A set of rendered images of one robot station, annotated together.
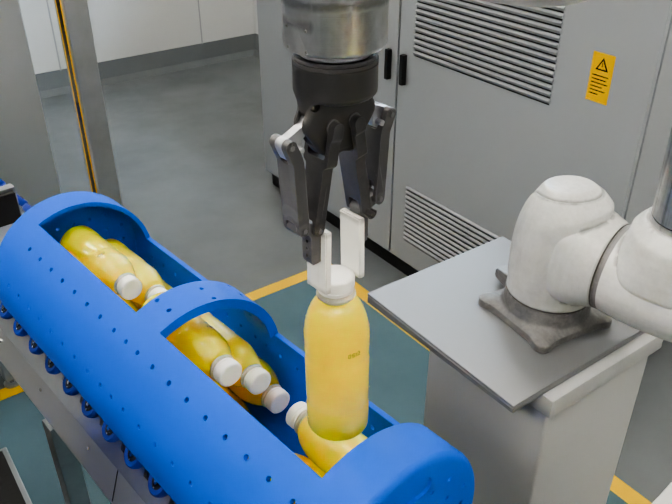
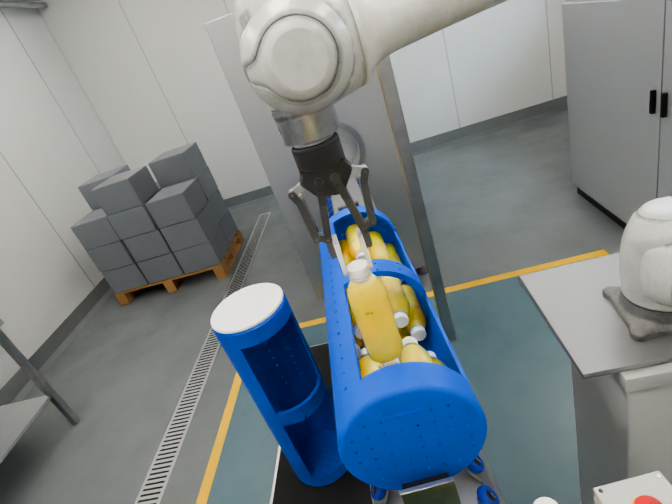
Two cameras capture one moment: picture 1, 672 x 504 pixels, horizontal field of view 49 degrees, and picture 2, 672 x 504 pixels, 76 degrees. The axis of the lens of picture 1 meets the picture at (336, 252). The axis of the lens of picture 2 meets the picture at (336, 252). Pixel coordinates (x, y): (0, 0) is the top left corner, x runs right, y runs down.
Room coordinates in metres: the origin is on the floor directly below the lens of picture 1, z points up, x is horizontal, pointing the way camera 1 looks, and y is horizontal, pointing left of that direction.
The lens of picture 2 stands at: (0.16, -0.45, 1.80)
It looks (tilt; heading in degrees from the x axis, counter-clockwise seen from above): 27 degrees down; 47
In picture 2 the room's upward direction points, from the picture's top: 20 degrees counter-clockwise
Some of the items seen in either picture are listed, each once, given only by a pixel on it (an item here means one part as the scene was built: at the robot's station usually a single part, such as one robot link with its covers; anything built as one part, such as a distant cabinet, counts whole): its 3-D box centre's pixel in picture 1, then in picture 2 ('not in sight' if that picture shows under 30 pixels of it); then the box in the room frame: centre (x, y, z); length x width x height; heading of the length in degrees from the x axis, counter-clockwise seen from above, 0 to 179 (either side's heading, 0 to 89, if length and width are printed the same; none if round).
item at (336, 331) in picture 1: (337, 358); (373, 313); (0.63, 0.00, 1.32); 0.07 x 0.07 x 0.19
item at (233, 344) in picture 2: not in sight; (290, 390); (0.81, 0.77, 0.59); 0.28 x 0.28 x 0.88
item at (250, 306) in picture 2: not in sight; (247, 306); (0.81, 0.77, 1.03); 0.28 x 0.28 x 0.01
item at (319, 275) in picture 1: (319, 258); (339, 255); (0.61, 0.02, 1.46); 0.03 x 0.01 x 0.07; 41
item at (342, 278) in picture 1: (335, 281); (358, 269); (0.63, 0.00, 1.42); 0.04 x 0.04 x 0.02
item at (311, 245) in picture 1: (304, 241); (325, 245); (0.60, 0.03, 1.49); 0.03 x 0.01 x 0.05; 131
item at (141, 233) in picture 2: not in sight; (159, 223); (1.95, 3.79, 0.59); 1.20 x 0.80 x 1.19; 126
